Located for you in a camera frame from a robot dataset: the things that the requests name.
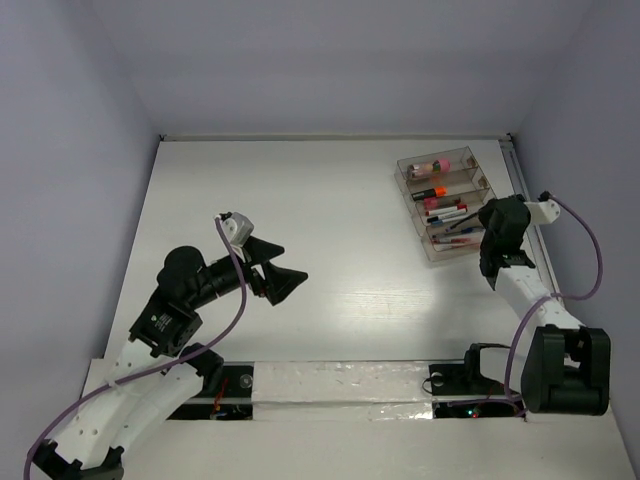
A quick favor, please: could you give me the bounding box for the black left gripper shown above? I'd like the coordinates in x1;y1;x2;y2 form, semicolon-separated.
190;234;308;307

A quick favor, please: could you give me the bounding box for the dark blue ballpoint pen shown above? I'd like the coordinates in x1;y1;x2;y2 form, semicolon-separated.
431;227;485;239

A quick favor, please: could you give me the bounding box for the white pen blue cap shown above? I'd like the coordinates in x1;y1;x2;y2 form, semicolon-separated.
428;213;468;226

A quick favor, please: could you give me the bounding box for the white pen red cap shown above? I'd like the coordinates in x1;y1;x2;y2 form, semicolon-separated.
425;204;467;218

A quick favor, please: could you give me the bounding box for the red ballpoint pen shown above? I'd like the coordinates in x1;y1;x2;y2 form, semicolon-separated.
433;237;474;245

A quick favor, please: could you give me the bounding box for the orange black highlighter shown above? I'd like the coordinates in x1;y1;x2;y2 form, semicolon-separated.
411;186;447;201

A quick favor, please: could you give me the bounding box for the pink black highlighter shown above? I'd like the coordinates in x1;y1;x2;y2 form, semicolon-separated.
423;198;449;211

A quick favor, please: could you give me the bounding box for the red gel pen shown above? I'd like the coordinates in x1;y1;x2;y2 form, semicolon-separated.
438;243;480;251

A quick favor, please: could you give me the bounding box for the purple gel pen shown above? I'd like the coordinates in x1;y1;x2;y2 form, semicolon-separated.
445;213;483;234

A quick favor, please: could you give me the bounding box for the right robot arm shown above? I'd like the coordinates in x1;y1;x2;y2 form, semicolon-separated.
478;192;611;416

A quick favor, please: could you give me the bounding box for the clear plastic organizer tray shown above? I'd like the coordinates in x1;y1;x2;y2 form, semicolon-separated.
394;145;515;263

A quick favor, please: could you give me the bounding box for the white foam front board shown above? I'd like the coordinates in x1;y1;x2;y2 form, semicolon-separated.
49;355;631;480

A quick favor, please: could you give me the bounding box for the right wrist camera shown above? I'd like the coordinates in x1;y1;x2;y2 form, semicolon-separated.
524;191;561;226

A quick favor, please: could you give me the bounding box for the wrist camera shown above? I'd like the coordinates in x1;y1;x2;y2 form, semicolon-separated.
524;191;561;226
214;212;254;251

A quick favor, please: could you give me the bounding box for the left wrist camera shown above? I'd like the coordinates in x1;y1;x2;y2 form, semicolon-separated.
214;212;254;251

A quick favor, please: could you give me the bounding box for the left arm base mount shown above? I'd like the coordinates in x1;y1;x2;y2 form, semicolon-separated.
168;362;254;421

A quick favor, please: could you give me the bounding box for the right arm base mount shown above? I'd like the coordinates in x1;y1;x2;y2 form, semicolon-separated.
421;343;526;419

